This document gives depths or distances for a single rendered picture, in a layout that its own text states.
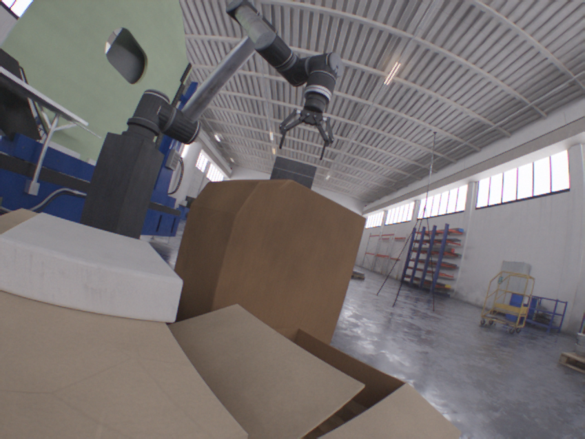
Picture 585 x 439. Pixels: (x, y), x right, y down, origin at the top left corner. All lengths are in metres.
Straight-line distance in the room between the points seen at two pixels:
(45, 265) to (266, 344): 0.35
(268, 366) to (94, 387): 0.25
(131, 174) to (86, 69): 1.78
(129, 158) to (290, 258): 1.17
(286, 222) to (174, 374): 0.50
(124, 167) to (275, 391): 1.43
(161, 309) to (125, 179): 1.24
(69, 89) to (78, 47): 0.42
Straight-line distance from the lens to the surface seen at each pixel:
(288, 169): 0.81
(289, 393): 0.37
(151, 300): 0.38
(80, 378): 0.26
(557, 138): 11.24
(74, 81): 3.00
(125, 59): 3.78
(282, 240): 0.68
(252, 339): 0.46
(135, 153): 1.59
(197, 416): 0.25
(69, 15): 2.94
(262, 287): 0.68
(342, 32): 10.24
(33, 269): 0.37
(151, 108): 1.75
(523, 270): 10.82
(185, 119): 1.84
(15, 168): 2.54
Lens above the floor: 0.74
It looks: 5 degrees up
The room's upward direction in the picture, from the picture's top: 16 degrees clockwise
